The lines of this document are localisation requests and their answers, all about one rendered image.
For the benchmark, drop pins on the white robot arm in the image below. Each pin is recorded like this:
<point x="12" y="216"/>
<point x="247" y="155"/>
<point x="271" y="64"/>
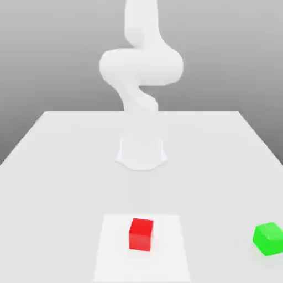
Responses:
<point x="141" y="66"/>

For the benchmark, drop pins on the small red cube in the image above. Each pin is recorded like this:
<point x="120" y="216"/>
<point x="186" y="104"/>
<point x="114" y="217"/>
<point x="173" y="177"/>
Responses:
<point x="140" y="235"/>

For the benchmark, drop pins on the small green cube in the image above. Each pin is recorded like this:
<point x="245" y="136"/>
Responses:
<point x="268" y="239"/>

